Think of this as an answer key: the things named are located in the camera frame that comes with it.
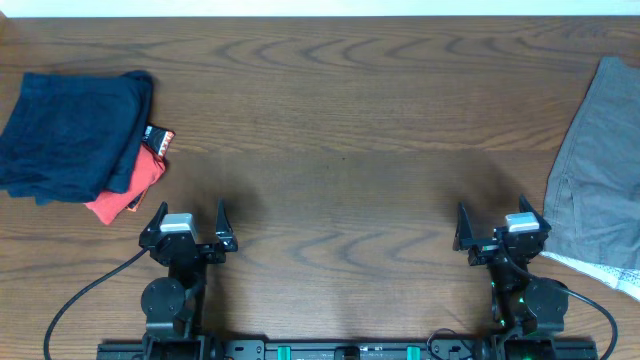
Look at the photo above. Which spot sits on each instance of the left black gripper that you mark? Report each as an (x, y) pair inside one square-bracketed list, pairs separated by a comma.
[(224, 239)]

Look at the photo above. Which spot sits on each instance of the black red patterned garment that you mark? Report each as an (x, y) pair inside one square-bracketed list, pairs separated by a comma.
[(157, 139)]

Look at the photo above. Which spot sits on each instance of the folded navy blue garment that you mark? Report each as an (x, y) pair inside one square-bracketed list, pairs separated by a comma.
[(71, 137)]

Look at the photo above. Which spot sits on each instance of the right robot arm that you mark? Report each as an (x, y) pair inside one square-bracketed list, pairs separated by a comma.
[(529, 309)]

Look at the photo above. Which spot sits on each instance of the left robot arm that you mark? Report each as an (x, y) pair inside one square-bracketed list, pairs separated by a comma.
[(173, 305)]

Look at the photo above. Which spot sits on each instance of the grey shorts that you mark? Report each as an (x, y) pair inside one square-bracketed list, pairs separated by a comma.
[(592, 193)]

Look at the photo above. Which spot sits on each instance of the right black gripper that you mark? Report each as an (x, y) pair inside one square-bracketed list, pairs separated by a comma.
[(484, 248)]

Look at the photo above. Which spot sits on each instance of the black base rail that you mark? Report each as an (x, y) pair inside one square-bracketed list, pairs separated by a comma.
[(436, 348)]

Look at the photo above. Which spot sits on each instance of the folded red garment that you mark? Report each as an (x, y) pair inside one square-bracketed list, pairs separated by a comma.
[(147, 171)]

